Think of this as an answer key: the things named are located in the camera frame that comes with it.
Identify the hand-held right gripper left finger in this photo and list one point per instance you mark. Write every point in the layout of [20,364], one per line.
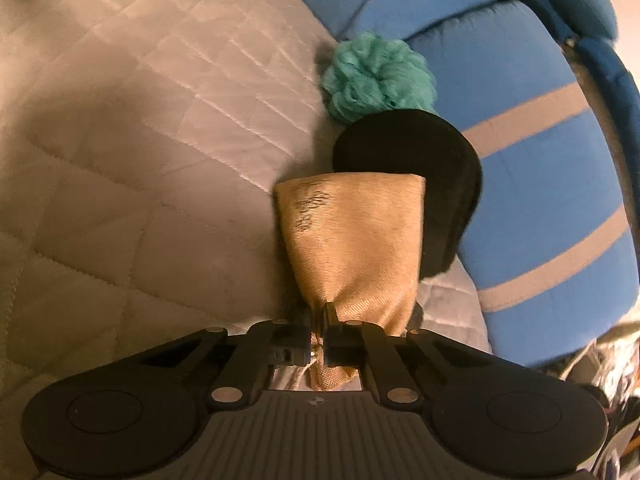
[295,340]

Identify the grey quilted bedspread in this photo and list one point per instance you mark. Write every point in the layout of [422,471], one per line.
[125,135]

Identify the black round cap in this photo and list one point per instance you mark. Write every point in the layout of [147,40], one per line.
[400,145]

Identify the clear plastic bag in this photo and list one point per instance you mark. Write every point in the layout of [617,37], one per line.
[605,375]

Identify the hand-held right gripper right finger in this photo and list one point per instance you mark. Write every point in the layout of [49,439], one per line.
[340,345]

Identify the teal bath loofah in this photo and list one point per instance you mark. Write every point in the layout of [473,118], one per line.
[375,75]

